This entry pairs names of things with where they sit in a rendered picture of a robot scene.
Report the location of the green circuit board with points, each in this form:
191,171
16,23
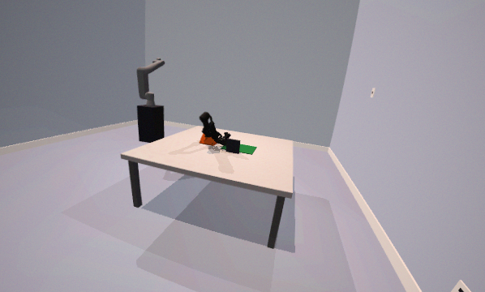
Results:
245,149

